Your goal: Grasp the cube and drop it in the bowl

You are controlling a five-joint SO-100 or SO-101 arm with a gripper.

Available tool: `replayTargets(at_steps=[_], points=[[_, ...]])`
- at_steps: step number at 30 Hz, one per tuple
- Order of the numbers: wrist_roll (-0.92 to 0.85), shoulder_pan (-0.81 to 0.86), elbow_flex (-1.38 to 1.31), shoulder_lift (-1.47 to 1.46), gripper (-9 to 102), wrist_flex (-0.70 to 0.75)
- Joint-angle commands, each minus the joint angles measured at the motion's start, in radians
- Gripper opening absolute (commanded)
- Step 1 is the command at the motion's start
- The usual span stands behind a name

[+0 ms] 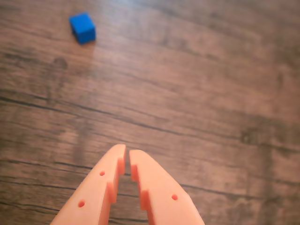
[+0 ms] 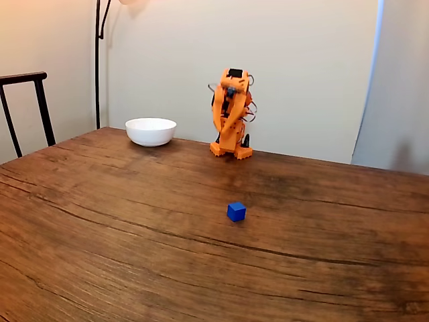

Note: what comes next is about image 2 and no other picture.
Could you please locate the blue cube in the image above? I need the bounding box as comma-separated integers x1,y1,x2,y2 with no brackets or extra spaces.
227,201,247,223

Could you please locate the white bowl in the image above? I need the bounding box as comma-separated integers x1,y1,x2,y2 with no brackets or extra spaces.
125,117,177,148

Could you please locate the black floor lamp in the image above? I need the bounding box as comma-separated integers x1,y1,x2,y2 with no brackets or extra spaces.
95,0,150,130

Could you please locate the pale curtain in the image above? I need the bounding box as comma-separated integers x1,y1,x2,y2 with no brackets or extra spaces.
351,0,429,176

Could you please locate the black wooden chair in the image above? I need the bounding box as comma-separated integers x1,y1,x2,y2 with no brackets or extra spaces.
0,71,57,158

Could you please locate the black camera cable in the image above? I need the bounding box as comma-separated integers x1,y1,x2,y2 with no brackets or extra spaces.
244,74,259,123

